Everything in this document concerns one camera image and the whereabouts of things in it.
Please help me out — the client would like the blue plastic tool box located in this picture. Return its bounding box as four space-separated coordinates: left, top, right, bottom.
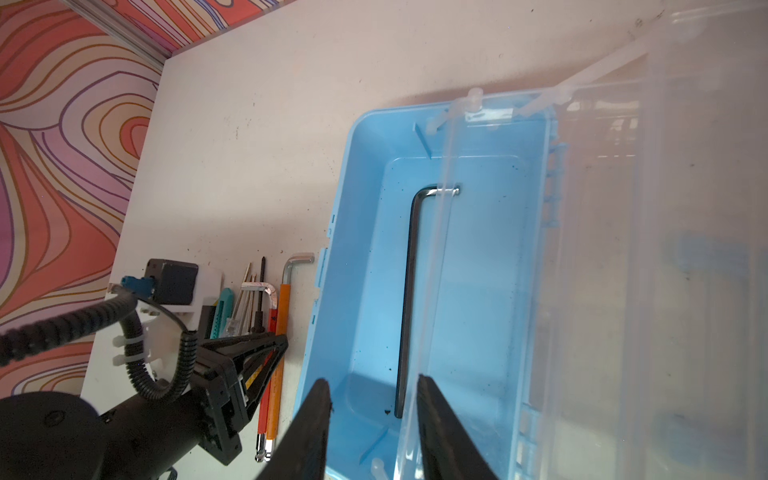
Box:
298 90 563 479

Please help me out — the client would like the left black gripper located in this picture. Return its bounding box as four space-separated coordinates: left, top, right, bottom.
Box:
95 332 289 480

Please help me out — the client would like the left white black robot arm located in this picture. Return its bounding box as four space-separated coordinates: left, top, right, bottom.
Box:
1 333 288 479

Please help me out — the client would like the black hex key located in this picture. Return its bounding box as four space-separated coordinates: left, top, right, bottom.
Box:
394 185 460 419

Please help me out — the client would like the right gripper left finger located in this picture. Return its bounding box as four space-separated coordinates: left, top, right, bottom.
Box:
257 379 332 480

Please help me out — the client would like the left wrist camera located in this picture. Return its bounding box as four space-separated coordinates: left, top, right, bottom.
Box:
107 257 208 385

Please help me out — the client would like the clear handled tester screwdriver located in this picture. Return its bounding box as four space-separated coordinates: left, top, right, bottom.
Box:
228 262 252 336

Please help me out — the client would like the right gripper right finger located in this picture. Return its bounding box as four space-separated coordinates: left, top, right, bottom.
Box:
416 375 497 480

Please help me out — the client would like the teal utility knife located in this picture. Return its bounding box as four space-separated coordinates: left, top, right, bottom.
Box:
209 288 235 339

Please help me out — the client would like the orange handled hex key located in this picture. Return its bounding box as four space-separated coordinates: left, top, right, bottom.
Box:
264 252 316 442

